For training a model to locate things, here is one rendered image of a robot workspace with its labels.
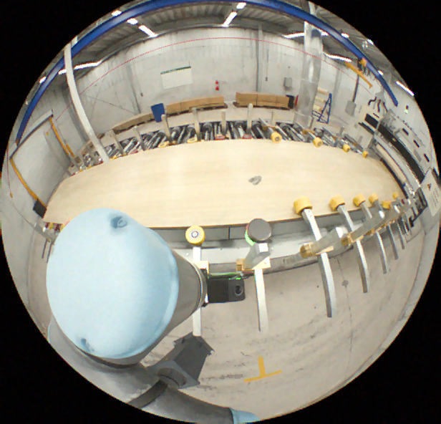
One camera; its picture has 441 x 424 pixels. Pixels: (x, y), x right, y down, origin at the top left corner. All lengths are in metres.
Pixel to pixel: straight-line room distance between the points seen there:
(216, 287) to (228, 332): 1.25
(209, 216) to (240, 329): 1.20
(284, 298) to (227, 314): 0.60
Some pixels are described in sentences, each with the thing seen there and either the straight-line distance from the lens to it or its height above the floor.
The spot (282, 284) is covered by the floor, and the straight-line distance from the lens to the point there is 1.51.
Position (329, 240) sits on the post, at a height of 1.07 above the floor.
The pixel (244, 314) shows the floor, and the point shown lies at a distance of 1.44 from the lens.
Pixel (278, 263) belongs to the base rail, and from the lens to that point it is 0.75.
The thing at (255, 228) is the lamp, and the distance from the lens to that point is 0.32.
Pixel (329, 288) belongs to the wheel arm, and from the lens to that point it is 0.58.
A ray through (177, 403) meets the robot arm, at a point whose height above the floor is 1.31.
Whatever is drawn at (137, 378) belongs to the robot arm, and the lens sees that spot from 0.15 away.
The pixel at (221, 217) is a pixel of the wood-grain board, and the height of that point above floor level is 0.90.
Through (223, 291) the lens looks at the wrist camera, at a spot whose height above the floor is 1.14.
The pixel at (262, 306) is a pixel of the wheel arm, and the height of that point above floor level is 0.86.
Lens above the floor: 1.40
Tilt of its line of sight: 54 degrees down
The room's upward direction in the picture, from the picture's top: 5 degrees counter-clockwise
